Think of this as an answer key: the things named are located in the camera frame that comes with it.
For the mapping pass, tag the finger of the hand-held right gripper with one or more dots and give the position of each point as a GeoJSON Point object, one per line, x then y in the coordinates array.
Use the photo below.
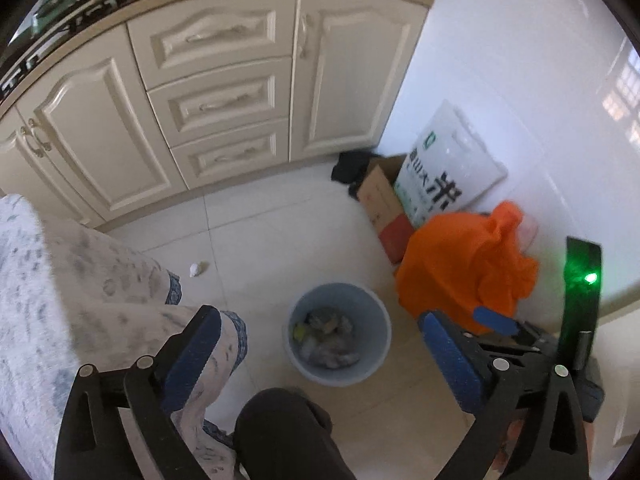
{"type": "Point", "coordinates": [495, 319]}

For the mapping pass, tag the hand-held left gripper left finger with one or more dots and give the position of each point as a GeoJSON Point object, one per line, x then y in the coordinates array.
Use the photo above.
{"type": "Point", "coordinates": [192, 355]}

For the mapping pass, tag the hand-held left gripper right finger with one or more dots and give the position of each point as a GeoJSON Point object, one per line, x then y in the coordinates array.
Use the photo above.
{"type": "Point", "coordinates": [452, 360]}

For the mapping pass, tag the blue plastic waste bin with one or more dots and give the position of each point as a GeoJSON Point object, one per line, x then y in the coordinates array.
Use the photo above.
{"type": "Point", "coordinates": [372, 330]}

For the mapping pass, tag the green wrapper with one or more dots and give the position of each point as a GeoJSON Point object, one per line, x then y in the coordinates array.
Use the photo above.
{"type": "Point", "coordinates": [299, 332]}

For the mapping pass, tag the orange plastic bag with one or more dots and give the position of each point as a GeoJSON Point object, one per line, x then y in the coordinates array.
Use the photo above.
{"type": "Point", "coordinates": [460, 265]}

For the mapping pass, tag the small white paper ball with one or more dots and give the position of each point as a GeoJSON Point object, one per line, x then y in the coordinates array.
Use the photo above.
{"type": "Point", "coordinates": [196, 269]}

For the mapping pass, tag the round table with patterned cloth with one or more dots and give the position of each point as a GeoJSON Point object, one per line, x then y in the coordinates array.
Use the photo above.
{"type": "Point", "coordinates": [60, 320]}

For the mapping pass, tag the white rice bag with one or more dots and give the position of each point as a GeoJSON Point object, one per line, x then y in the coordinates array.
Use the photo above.
{"type": "Point", "coordinates": [450, 160]}

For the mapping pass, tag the brown cardboard box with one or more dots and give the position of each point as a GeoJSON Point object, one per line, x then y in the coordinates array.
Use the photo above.
{"type": "Point", "coordinates": [380, 200]}

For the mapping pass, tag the cream cabinet drawer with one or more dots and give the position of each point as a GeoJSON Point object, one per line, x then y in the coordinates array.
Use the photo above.
{"type": "Point", "coordinates": [232, 155]}
{"type": "Point", "coordinates": [220, 102]}
{"type": "Point", "coordinates": [210, 35]}

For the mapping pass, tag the black cloth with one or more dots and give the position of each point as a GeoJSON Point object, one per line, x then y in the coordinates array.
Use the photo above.
{"type": "Point", "coordinates": [350, 170]}

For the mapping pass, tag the black gas stove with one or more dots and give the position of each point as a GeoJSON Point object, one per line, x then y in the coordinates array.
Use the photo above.
{"type": "Point", "coordinates": [30, 55]}

